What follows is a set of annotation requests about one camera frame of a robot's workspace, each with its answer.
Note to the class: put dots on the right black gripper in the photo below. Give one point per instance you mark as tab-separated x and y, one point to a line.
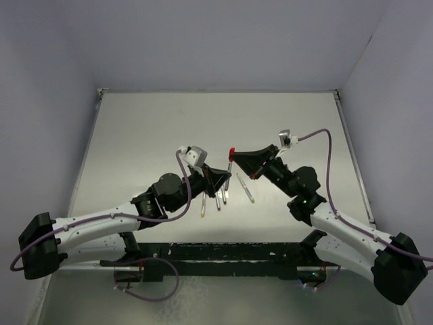
252	163

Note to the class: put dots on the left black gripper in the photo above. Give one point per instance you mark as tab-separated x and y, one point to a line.
216	176

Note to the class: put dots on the yellow-end white pen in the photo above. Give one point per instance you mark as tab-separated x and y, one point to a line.
203	205

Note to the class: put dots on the red-end white pen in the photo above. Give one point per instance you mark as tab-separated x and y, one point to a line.
229	168

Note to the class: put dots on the red pen cap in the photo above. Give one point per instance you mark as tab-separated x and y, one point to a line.
231	152

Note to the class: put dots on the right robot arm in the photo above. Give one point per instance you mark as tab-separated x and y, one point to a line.
391	263

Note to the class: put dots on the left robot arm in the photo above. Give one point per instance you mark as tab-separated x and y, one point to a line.
46	243

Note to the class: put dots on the blue-end white pen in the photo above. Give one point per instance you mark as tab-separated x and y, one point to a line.
224	196

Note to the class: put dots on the magenta-end white pen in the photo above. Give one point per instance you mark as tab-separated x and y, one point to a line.
218	204

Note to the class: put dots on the green-end white pen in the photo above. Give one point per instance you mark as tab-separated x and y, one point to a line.
246	189

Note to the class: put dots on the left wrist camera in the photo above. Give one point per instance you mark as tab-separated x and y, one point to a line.
194	156

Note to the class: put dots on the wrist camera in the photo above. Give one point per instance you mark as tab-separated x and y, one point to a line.
287	140
194	156

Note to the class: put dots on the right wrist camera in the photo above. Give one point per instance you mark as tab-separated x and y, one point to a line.
287	140

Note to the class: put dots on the aluminium frame rail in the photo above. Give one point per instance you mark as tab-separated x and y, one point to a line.
404	311

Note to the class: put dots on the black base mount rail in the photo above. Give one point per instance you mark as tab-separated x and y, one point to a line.
151	262

